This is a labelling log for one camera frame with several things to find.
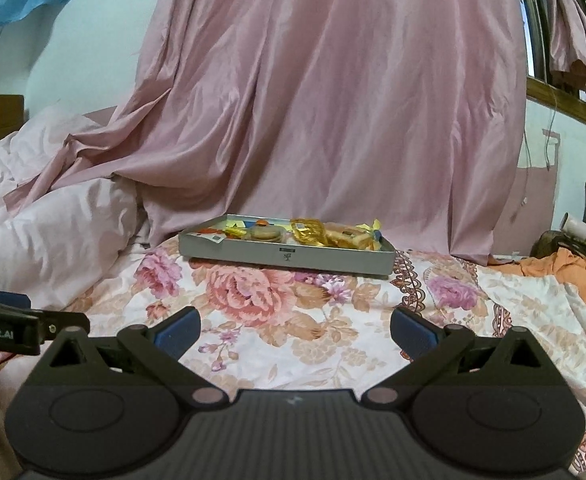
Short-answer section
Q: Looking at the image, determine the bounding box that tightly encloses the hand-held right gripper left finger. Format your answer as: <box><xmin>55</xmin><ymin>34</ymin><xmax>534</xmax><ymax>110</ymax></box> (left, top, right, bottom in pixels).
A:
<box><xmin>28</xmin><ymin>305</ymin><xmax>230</xmax><ymax>409</ymax></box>

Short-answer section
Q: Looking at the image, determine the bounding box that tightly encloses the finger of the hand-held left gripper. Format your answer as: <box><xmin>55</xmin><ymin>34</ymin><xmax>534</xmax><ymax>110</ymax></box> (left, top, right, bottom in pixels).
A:
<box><xmin>0</xmin><ymin>287</ymin><xmax>32</xmax><ymax>312</ymax></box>
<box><xmin>33</xmin><ymin>311</ymin><xmax>92</xmax><ymax>344</ymax></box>

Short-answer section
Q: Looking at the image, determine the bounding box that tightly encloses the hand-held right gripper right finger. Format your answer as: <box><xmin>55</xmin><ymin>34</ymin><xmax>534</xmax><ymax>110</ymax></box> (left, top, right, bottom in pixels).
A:
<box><xmin>364</xmin><ymin>306</ymin><xmax>559</xmax><ymax>409</ymax></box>

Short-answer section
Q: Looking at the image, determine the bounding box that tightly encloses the orange-red snack packet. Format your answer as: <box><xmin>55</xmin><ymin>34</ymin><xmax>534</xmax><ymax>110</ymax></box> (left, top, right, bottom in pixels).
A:
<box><xmin>193</xmin><ymin>227</ymin><xmax>229</xmax><ymax>245</ymax></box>

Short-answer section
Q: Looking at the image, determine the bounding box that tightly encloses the grey cardboard box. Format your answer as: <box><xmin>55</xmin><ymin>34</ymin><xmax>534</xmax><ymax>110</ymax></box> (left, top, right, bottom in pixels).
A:
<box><xmin>178</xmin><ymin>213</ymin><xmax>398</xmax><ymax>277</ymax></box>

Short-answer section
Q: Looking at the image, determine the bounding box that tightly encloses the clear-wrapped yellow cake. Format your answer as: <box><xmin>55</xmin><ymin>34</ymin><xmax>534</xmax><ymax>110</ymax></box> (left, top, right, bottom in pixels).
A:
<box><xmin>323</xmin><ymin>223</ymin><xmax>374</xmax><ymax>251</ymax></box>

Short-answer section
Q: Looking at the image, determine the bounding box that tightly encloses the round sandwich cake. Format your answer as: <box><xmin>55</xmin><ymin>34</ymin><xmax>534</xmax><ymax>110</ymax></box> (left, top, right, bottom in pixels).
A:
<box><xmin>245</xmin><ymin>224</ymin><xmax>283</xmax><ymax>242</ymax></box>

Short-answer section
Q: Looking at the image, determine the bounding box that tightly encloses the white duvet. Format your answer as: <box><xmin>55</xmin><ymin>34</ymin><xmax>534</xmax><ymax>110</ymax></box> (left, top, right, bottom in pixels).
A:
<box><xmin>0</xmin><ymin>105</ymin><xmax>147</xmax><ymax>312</ymax></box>

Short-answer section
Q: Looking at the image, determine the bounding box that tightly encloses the yellow and blue lining paper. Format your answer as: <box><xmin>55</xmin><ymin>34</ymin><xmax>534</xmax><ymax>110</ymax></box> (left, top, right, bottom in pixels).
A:
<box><xmin>355</xmin><ymin>218</ymin><xmax>383</xmax><ymax>251</ymax></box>

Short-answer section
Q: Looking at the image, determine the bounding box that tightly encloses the dark brown bag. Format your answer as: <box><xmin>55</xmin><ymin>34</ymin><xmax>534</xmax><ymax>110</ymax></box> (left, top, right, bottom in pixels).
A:
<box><xmin>530</xmin><ymin>229</ymin><xmax>582</xmax><ymax>264</ymax></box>

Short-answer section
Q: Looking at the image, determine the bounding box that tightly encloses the orange cloth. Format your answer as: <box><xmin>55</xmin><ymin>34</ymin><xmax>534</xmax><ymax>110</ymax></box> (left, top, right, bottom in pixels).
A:
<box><xmin>488</xmin><ymin>250</ymin><xmax>586</xmax><ymax>347</ymax></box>

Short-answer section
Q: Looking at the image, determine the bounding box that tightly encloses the pink satin curtain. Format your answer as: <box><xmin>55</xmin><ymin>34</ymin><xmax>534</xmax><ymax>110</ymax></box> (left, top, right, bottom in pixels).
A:
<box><xmin>5</xmin><ymin>0</ymin><xmax>530</xmax><ymax>269</ymax></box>

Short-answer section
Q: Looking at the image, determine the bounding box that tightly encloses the white wall cable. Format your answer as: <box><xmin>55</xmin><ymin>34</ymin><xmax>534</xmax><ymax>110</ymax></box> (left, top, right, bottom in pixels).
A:
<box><xmin>523</xmin><ymin>85</ymin><xmax>563</xmax><ymax>169</ymax></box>

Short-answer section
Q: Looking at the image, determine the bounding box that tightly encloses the wooden window frame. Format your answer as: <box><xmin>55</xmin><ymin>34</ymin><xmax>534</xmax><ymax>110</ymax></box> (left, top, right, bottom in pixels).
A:
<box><xmin>513</xmin><ymin>0</ymin><xmax>586</xmax><ymax>134</ymax></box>

